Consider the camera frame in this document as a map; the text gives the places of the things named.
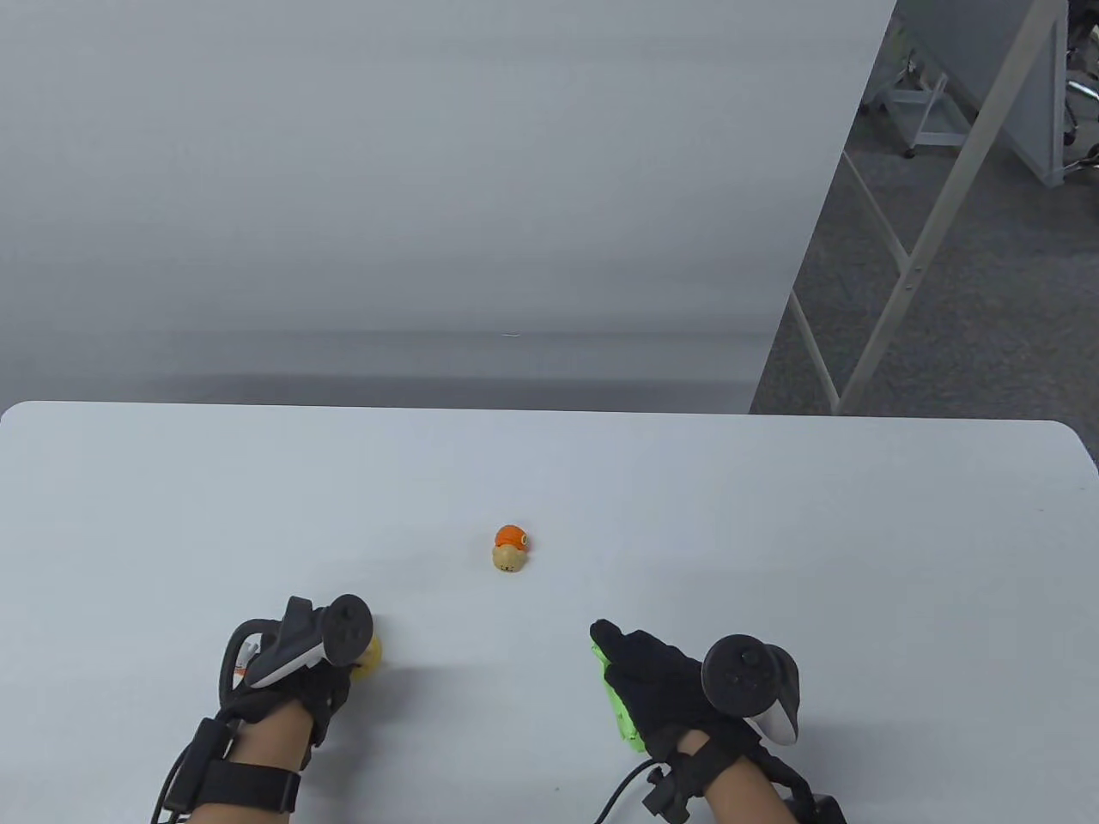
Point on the right grey black controller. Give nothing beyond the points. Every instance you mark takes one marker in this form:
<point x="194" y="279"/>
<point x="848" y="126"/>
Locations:
<point x="747" y="678"/>

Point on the person's right forearm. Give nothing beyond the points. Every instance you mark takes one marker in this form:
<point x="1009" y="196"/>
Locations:
<point x="743" y="798"/>

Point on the green cleaning cloth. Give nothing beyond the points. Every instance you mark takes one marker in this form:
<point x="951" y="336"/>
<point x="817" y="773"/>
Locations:
<point x="620" y="717"/>

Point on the small white cat ornament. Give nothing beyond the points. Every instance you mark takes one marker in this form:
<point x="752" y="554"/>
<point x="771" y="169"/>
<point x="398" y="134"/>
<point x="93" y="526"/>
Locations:
<point x="249" y="652"/>

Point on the person's left forearm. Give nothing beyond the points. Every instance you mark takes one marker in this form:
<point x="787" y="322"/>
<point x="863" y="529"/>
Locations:
<point x="266" y="742"/>

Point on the left grey black controller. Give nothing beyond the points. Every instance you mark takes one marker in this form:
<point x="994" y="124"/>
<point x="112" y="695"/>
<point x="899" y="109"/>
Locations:
<point x="300" y="639"/>

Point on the grey black controller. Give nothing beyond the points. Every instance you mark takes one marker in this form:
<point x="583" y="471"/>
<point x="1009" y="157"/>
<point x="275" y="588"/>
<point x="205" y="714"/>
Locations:
<point x="747" y="678"/>
<point x="300" y="639"/>

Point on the yellow boat animals ornament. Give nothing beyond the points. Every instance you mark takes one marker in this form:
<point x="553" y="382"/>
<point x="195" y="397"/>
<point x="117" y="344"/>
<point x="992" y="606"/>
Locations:
<point x="369" y="661"/>

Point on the black left wrist mount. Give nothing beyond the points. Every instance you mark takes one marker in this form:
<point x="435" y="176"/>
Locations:
<point x="249" y="785"/>

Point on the grey partition panel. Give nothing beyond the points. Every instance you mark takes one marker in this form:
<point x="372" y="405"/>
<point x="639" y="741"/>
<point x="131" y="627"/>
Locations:
<point x="1030" y="103"/>

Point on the person's left hand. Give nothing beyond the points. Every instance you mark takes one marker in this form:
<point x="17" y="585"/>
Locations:
<point x="300" y="691"/>

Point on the office chair base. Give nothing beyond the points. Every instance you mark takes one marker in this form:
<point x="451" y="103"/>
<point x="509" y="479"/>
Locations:
<point x="1086" y="84"/>

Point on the orange-shelled tan dog ornament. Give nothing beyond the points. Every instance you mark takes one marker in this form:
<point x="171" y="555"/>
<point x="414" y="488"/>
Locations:
<point x="509" y="549"/>

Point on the white metal support frame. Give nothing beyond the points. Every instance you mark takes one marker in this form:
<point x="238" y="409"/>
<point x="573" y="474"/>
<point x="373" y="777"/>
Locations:
<point x="953" y="197"/>

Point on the white backdrop panel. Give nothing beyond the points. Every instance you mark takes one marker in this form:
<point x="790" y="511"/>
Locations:
<point x="429" y="172"/>

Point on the person's right hand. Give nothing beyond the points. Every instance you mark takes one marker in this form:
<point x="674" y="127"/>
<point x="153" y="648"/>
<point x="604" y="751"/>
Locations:
<point x="661" y="687"/>

